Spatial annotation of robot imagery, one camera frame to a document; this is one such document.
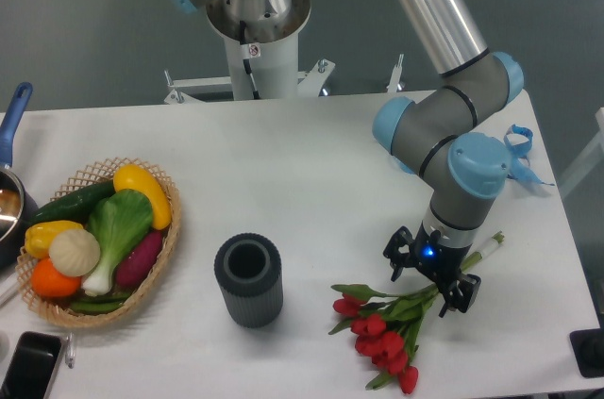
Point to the green pea pods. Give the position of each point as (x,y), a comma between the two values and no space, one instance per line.
(97,305)

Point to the green cucumber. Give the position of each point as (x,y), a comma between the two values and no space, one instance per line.
(75,206)

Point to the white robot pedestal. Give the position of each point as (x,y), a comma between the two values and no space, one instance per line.
(261,43)

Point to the yellow squash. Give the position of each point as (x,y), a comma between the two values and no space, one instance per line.
(136,178)

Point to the clear pen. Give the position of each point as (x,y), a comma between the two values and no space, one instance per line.
(70,352)

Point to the red tulip bouquet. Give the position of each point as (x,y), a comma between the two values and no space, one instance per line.
(386,327)

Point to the blue handled saucepan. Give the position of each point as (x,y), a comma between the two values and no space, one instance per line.
(17,206)

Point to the blue knotted ribbon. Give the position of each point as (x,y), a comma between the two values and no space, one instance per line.
(519,142)

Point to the white steamed bun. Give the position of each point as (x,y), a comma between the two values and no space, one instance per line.
(74,252)

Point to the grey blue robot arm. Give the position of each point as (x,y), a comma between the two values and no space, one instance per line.
(436,138)

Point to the white metal base frame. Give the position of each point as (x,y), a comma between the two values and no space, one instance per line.
(312,83)

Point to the yellow bell pepper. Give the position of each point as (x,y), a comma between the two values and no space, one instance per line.
(39,237)

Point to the orange fruit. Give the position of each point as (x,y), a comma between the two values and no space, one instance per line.
(48,282)

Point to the purple sweet potato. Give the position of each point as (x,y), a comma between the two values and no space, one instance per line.
(134,269)

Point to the black device at edge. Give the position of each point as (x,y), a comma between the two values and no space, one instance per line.
(587,346)

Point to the dark grey ribbed vase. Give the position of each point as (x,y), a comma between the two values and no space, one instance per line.
(248,270)

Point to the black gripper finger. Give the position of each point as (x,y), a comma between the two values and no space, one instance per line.
(397,251)
(460,294)

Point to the green bok choy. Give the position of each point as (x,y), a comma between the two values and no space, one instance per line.
(118,223)

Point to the black smartphone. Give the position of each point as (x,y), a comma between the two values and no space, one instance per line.
(33,366)

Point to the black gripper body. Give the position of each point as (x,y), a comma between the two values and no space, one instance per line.
(440,264)

